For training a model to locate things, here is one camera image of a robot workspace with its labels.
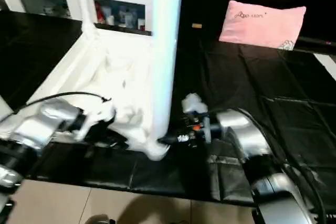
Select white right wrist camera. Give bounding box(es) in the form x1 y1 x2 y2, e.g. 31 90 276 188
181 92 211 119

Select pink pillow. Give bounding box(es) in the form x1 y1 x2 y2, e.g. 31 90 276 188
218 0 308 50

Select black work mat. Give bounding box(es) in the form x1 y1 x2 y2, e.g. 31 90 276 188
0 10 336 208

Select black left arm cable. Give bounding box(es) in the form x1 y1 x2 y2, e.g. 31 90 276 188
0 92 113 126

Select white plastic table top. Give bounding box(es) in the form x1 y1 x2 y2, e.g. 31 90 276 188
0 25 172 162

